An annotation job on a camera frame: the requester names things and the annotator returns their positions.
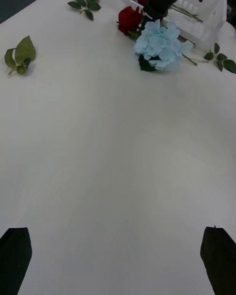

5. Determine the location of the shallow white box with slots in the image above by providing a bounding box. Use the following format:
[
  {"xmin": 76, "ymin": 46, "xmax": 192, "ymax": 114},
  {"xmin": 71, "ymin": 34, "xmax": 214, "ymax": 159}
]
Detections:
[{"xmin": 122, "ymin": 0, "xmax": 233, "ymax": 52}]

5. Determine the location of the loose green leaf twig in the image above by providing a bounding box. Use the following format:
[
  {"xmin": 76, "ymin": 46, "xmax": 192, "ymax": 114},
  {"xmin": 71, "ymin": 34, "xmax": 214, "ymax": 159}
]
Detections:
[
  {"xmin": 203, "ymin": 42, "xmax": 236, "ymax": 75},
  {"xmin": 67, "ymin": 0, "xmax": 102, "ymax": 21}
]

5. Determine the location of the loose twig with large leaf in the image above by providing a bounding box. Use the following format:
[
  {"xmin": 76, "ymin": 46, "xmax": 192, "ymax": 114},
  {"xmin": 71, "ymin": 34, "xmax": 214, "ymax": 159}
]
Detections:
[{"xmin": 4, "ymin": 35, "xmax": 37, "ymax": 77}]

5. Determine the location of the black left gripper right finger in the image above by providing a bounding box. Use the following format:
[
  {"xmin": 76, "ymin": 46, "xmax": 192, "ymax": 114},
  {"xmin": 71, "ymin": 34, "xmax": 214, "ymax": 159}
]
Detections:
[{"xmin": 200, "ymin": 225, "xmax": 236, "ymax": 295}]

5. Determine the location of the red rose with thick stem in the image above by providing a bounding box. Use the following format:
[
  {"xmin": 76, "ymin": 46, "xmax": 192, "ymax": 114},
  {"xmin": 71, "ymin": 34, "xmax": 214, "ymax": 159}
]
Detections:
[{"xmin": 116, "ymin": 5, "xmax": 148, "ymax": 40}]

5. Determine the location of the pale blue flower, long stem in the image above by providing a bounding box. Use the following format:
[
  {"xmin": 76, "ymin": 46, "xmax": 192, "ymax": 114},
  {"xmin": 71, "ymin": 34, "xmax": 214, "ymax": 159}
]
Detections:
[{"xmin": 134, "ymin": 19, "xmax": 210, "ymax": 72}]

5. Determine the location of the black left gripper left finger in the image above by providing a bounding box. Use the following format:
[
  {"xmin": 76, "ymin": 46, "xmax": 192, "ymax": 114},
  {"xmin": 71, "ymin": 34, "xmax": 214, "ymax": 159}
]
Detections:
[{"xmin": 0, "ymin": 227, "xmax": 33, "ymax": 295}]

